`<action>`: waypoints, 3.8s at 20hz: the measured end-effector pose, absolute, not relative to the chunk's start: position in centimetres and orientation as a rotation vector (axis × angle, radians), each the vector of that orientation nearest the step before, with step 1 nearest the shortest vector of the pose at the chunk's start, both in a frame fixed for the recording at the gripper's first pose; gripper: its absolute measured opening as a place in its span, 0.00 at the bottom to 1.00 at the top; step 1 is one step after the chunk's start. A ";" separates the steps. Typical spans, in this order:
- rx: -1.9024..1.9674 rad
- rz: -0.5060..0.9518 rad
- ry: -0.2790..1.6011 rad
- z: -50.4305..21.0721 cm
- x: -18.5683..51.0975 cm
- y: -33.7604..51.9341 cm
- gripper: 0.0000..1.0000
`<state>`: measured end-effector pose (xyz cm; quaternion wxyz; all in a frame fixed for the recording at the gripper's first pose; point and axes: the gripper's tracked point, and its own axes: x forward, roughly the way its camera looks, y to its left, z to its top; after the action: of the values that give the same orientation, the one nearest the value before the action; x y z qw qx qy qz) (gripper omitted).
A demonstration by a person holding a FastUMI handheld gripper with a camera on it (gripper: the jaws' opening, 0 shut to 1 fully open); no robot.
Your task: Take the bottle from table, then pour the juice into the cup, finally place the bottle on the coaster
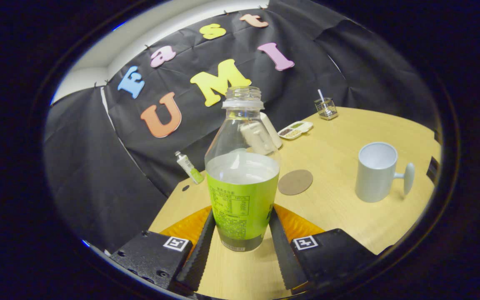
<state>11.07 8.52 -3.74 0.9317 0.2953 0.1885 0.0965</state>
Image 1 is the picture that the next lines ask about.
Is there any clear juice bottle green label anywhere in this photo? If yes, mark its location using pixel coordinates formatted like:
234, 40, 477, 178
205, 86, 281, 252

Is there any pale grey cup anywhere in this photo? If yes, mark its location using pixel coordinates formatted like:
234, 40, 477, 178
355, 142, 415, 203

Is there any round brown coaster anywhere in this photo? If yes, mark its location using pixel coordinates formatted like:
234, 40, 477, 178
278, 169, 313, 196

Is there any white toaster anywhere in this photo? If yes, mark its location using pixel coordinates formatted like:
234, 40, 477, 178
240, 112, 283, 155

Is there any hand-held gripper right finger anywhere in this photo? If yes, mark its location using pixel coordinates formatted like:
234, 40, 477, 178
268, 203, 378, 291

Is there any black table edge clamp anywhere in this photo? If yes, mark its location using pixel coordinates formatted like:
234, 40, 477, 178
426, 156, 440, 184

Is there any wooden table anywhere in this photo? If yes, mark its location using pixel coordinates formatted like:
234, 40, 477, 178
148, 106, 441, 298

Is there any white divided snack tray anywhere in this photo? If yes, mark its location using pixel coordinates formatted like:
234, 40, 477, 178
277, 121, 313, 140

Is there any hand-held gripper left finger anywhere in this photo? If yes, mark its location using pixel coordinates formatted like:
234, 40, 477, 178
111, 206, 216, 293

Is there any small white green bottle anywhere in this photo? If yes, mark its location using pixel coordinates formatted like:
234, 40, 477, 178
175, 151, 205, 185

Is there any black backdrop cloth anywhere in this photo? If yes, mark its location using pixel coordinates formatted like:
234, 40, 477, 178
43, 0, 440, 253

